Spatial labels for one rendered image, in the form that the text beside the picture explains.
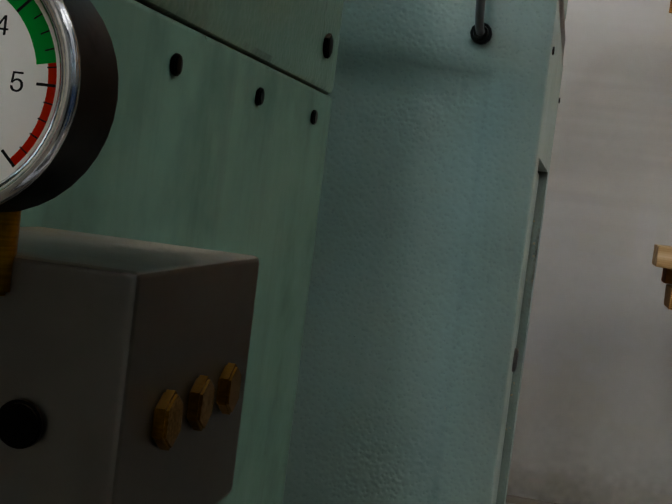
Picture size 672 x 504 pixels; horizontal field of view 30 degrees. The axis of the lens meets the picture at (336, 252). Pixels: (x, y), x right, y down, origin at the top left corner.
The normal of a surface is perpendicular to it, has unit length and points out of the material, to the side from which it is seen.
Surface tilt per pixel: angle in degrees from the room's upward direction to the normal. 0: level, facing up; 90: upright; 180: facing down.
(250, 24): 90
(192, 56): 90
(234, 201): 90
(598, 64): 90
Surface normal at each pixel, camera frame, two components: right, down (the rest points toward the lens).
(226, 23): 0.98, 0.13
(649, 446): -0.18, 0.03
